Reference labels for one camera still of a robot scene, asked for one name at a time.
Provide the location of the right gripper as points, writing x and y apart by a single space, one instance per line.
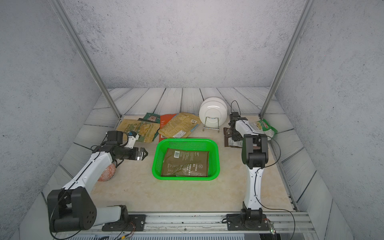
235 138

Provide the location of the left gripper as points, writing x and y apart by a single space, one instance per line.
135 156

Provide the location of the sour cream onion chips bag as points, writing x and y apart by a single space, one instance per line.
145 130

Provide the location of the brown Kettle chips bag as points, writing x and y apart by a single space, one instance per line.
228 140

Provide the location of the green white chips bag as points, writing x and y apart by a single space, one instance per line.
263 127

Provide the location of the olive cassava chips bag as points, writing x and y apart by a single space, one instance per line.
178 163

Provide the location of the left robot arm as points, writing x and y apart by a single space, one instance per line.
71 208

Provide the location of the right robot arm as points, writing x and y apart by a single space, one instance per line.
255 156

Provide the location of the green plastic basket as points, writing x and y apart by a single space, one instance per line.
187 145

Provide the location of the tan chips bag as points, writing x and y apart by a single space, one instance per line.
180 126

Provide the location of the white plate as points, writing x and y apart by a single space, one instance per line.
214 107

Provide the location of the dark green snack bag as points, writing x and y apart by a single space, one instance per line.
150 117

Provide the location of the red snack bag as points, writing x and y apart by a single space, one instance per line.
164 120

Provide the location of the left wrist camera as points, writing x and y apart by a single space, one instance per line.
132 137

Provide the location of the metal wire plate stand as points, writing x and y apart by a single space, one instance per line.
212 124

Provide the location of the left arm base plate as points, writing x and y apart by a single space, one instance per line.
127 223

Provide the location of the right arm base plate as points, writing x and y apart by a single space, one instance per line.
235 222

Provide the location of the aluminium front rail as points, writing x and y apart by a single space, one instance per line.
204 226

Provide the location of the right frame post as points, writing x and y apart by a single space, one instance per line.
288 55

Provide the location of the frame post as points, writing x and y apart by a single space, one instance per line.
288 55
69 28

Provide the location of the left frame post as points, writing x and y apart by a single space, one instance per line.
69 28

